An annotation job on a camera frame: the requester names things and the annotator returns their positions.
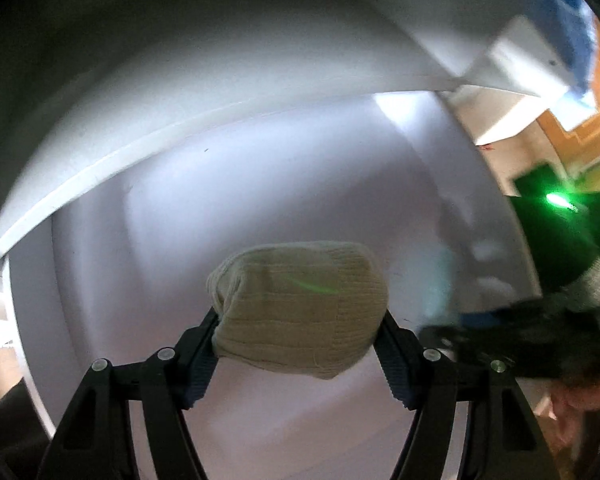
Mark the person's right hand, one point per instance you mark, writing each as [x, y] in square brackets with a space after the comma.
[575, 405]

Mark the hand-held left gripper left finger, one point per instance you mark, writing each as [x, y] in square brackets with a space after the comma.
[202, 370]

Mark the mint green soft pack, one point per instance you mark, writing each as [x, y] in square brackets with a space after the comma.
[440, 285]

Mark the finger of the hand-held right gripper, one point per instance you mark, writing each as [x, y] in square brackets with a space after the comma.
[520, 330]

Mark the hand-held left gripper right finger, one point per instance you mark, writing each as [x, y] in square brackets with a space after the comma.
[395, 360]

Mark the white shelf cabinet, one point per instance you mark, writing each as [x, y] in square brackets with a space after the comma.
[230, 185]

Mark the blue checkered blanket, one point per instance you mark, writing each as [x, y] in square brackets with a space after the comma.
[565, 25]

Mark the beige knit sock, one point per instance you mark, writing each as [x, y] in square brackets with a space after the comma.
[300, 310]

